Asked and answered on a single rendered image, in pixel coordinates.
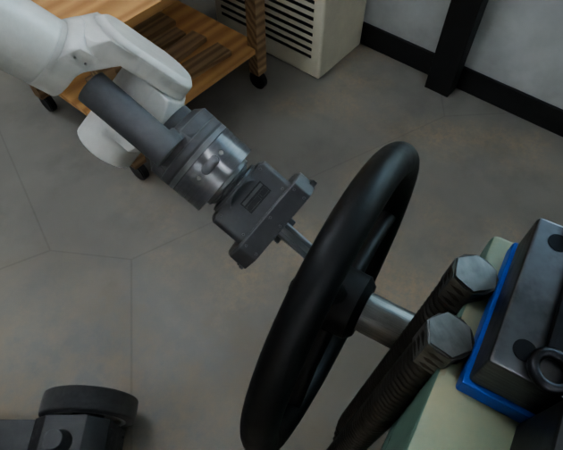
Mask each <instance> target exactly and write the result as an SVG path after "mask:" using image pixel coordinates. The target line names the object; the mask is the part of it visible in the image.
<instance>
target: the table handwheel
mask: <svg viewBox="0 0 563 450"><path fill-rule="evenodd" d="M419 163H420V159H419V155H418V152H417V150H416V149H415V148H414V147H413V146H412V145H410V144H409V143H407V142H404V141H395V142H392V143H389V144H387V145H386V146H384V147H382V148H381V149H380V150H378V151H377V152H376V153H375V154H374V155H373V156H372V157H371V158H370V159H369V160H368V161H367V162H366V163H365V165H364V166H363V167H362V168H361V170H360V171H359V172H358V173H357V175H356V176H355V178H354V179H353V180H352V181H351V182H350V184H349V186H348V187H347V188H346V190H345V191H344V193H343V194H342V196H341V197H340V200H339V201H338V203H337V204H336V205H335V206H334V208H333V210H332V212H331V213H330V215H329V217H328V218H327V220H326V222H325V223H324V225H323V226H322V228H321V230H320V232H319V233H318V235H317V237H316V239H315V241H314V243H313V244H312V246H311V247H310V249H309V251H308V253H307V255H306V257H305V259H304V261H303V263H302V264H301V265H300V267H299V269H298V272H297V274H296V276H295V278H294V280H293V281H292V283H291V285H290V288H289V290H288V292H287V294H286V296H285V297H284V300H283V302H282V304H281V307H280V309H279V311H278V313H277V315H276V317H275V319H274V321H273V325H272V327H271V329H270V331H269V333H268V336H267V338H266V340H265V343H264V346H263V348H262V351H261V353H260V355H259V357H258V360H257V363H256V367H255V369H254V372H253V375H252V378H251V380H250V383H249V386H248V392H247V394H246V398H245V401H244V404H243V408H242V413H241V417H240V425H239V430H240V439H241V442H242V445H243V447H244V448H245V449H246V450H279V449H280V448H281V447H282V446H283V445H284V444H285V442H286V441H287V440H288V439H289V437H290V435H291V434H292V433H293V431H294V430H295V428H296V427H297V426H298V424H299V423H300V421H301V419H302V418H303V416H304V415H305V413H306V411H307V409H308V407H309V406H310V405H311V403H312V402H313V400H314V398H315V396H316V394H317V392H318V391H319V389H320V387H321V386H322V384H323V383H324V380H325V379H326V377H327V375H328V373H329V371H330V369H331V368H332V366H333V364H334V362H335V360H336V359H337V357H338V355H339V353H340V350H341V349H342V347H343V345H344V343H345V342H346V340H347V338H348V337H351V336H352V335H353V334H354V332H355V331H358V332H360V333H361V334H363V335H365V336H367V337H369V338H371V339H373V340H375V341H376V342H378V343H380V344H382V345H384V346H387V347H389V349H391V347H392V346H393V344H394V343H395V341H396V340H397V339H398V337H399V336H400V334H401V333H402V332H403V330H404V329H405V328H406V326H407V325H408V324H409V323H410V322H411V320H412V318H414V316H415V313H413V312H411V311H409V310H407V309H405V308H403V307H401V306H399V305H397V304H394V303H393V302H391V301H389V300H387V299H385V298H383V297H381V296H378V295H377V294H375V293H374V291H375V289H376V285H375V281H376V279H377V276H378V274H379V272H380V270H381V268H382V265H383V263H384V261H385V259H386V256H387V254H388V253H389V251H390V248H391V245H392V243H393V240H394V238H395V237H396V234H397V232H398V229H399V226H400V223H401V222H402V219H403V217H404V214H405V212H406V210H407V208H408V203H409V201H410V198H411V196H412V193H413V190H414V187H415V184H416V179H417V175H418V172H419Z"/></svg>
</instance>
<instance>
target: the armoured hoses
mask: <svg viewBox="0 0 563 450"><path fill-rule="evenodd" d="M498 281H499V279H498V276H497V271H496V270H495V269H494V268H493V267H492V265H491V264H490V263H489V262H488V261H487V260H485V259H483V258H482V257H480V256H479V255H478V254H463V255H461V256H460V257H456V258H455V260H454V261H453V262H452V264H451V265H450V266H449V268H448V269H447V270H446V271H445V273H444V274H443V275H442V277H441V281H439V283H438V285H437V286H436V287H435V288H434V291H432V293H431V294H430V295H429V296H428V297H427V299H426V301H424V304H423V305H421V307H420V309H419V310H418V311H417V313H416V314H415V316H414V318H412V320H411V322H410V323H409V324H408V325H407V326H406V328H405V329H404V330H403V332H402V333H401V334H400V336H399V337H398V339H397V340H396V341H395V343H394V344H393V346H392V347H391V349H390V350H389V351H388V353H387V354H386V355H385V356H384V357H383V359H382V360H381V361H380V363H379V364H378V366H377V367H376V368H375V369H374V371H373V373H372V374H371V375H370V377H369V378H368V379H367V381H366V383H365V384H364V385H363V386H362V387H361V388H360V389H359V391H358V392H357V394H356V395H355V397H354V398H353V399H352V401H351V402H350V403H349V405H348V407H347V408H346V409H345V411H344V412H343V413H342V415H341V417H340V418H339V420H338V423H337V426H336V428H335V429H336V430H335V432H334V435H335V436H334V437H333V441H332V442H331V444H330V445H329V446H328V448H327V449H326V450H366V449H367V448H368V447H369V446H371V445H372V444H373V443H374V442H375V441H376V440H377V439H378V438H379V437H380V436H382V434H384V432H386V431H387V430H388V429H389V428H390V427H391V425H392V424H393V423H394V422H395V421H396V420H397V419H398V417H399V416H400V415H401V413H403V411H404V410H405V409H406V407H407V406H408V404H410V402H411V400H413V399H414V397H415V396H416V394H417V393H418V392H419V390H420V389H422V387H423V386H424V384H425V382H426V381H428V379H429V378H431V376H432V375H433V374H434V373H435V371H436V370H437V369H440V368H442V369H445V368H447V367H449V366H451V365H452V364H457V363H460V362H461V361H463V360H465V359H466V358H467V357H468V356H469V355H470V354H471V353H472V350H473V347H474V344H475V340H474V336H473V332H472V330H471V327H469V326H468V325H467V324H466V323H465V322H464V320H462V319H460V318H459V317H457V316H455V315H457V313H458V312H459V310H460V309H461V308H462V306H464V305H465V304H468V303H472V302H474V301H480V300H484V299H488V298H489V297H490V296H491V295H492V293H493V292H494V291H495V288H496V286H497V284H498Z"/></svg>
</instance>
